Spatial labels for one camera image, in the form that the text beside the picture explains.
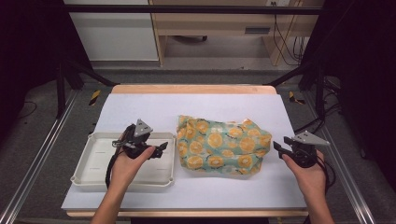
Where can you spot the white cabinet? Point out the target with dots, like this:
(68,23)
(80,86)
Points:
(115,37)

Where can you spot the yellow flower print cloth bag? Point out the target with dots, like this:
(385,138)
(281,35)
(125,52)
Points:
(224,146)

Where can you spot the aluminium floor rail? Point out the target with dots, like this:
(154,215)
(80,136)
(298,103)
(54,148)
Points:
(342,161)
(46,141)

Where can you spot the white plastic tray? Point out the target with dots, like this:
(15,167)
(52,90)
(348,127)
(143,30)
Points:
(96,161)

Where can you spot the black metal stand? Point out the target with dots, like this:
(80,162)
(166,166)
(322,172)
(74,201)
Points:
(61,90)
(319,90)

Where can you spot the person's right hand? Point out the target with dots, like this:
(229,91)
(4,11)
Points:
(311,182)

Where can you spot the yellow black striped tape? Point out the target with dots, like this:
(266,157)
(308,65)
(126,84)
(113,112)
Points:
(95,97)
(292,97)

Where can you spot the person's left hand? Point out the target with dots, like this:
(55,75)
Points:
(126,171)

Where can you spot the light wooden desk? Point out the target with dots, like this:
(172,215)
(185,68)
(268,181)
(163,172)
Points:
(218,21)

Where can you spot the wooden table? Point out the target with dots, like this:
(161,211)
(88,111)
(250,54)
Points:
(193,89)

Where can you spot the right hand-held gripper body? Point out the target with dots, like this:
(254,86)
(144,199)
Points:
(305,152)

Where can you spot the black curtain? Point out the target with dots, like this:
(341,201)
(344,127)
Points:
(28,46)
(364,62)

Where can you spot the white table cover board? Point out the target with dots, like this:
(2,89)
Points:
(186,107)

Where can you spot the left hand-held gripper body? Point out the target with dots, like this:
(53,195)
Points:
(137,146)

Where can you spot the black horizontal frame bar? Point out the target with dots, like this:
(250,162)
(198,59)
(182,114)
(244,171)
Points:
(186,9)

